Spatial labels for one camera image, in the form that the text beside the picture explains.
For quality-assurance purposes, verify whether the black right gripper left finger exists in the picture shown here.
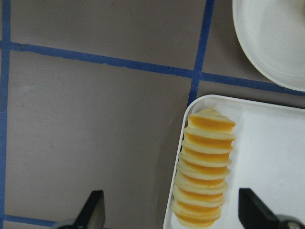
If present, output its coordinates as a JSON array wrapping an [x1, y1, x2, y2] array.
[[73, 190, 105, 229]]

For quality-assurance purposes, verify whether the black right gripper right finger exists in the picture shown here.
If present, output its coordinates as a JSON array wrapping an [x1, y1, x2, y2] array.
[[238, 188, 289, 229]]

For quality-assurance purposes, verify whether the yellow ridged bread loaf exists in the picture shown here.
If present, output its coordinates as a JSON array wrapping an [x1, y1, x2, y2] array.
[[171, 108, 235, 229]]

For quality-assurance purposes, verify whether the cream round plate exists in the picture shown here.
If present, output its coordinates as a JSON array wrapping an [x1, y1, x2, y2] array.
[[232, 0, 305, 92]]

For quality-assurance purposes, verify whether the white rectangular tray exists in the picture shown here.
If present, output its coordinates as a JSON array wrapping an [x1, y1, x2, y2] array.
[[163, 94, 305, 229]]

